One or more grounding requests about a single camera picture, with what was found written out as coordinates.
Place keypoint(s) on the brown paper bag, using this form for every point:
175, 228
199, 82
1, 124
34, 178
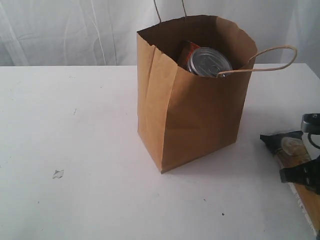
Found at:
183, 116

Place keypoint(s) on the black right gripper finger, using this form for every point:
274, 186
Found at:
306, 174

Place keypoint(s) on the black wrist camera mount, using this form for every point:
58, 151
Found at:
311, 123

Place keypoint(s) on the brown coffee pouch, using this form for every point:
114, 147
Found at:
186, 48

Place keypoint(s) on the small clear plastic scrap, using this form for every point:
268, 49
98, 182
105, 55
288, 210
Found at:
58, 174

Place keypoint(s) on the spaghetti pasta package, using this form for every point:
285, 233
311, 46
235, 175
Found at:
289, 149

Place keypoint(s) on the silver pull-tab tin can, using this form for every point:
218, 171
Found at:
208, 62

